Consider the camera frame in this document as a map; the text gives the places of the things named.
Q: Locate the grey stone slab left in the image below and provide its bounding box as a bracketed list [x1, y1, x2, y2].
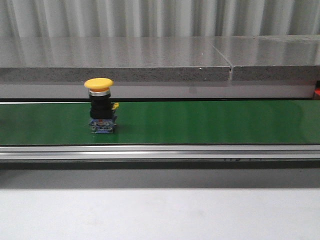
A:
[0, 37, 230, 84]

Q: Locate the grey stone slab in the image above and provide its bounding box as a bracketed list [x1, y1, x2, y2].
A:
[0, 37, 230, 84]
[212, 35, 320, 85]

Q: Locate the green conveyor belt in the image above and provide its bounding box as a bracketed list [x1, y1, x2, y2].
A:
[0, 100, 320, 145]

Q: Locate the grey stone slab right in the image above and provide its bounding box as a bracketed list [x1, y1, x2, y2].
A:
[212, 35, 320, 85]

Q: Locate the white panel under slab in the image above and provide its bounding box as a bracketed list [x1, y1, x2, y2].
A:
[0, 82, 315, 100]

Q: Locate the red object at edge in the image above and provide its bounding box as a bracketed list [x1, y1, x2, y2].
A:
[312, 87, 320, 101]

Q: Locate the grey pleated curtain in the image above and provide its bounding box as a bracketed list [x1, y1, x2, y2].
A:
[0, 0, 320, 37]

